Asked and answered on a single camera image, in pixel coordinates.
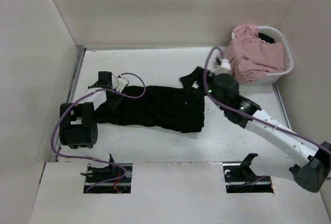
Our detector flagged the black trousers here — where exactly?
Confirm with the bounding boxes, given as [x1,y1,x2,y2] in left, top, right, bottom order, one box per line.
[95,67,205,133]

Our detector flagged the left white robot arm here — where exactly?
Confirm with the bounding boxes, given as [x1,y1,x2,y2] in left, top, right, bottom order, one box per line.
[59,71,129,162]

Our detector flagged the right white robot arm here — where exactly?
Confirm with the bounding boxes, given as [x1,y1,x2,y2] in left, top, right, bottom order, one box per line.
[202,71,330,192]

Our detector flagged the pink garment in basket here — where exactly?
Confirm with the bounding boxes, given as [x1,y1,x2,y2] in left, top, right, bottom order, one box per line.
[224,25,284,84]

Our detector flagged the black garment in basket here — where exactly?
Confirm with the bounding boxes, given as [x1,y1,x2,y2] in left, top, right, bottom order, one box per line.
[259,33,275,44]

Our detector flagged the white laundry basket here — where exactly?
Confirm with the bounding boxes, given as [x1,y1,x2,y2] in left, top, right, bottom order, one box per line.
[232,26,294,85]

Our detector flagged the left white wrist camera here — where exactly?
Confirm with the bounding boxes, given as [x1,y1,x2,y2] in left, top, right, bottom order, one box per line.
[115,76,129,93]

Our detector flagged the aluminium table edge rail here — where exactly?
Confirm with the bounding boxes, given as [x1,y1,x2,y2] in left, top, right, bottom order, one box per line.
[50,45,86,162]

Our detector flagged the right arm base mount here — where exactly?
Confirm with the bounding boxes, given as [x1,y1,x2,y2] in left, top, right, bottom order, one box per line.
[222,153,274,193]

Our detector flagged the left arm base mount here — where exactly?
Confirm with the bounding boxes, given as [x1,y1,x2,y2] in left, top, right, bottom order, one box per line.
[81,163,133,194]

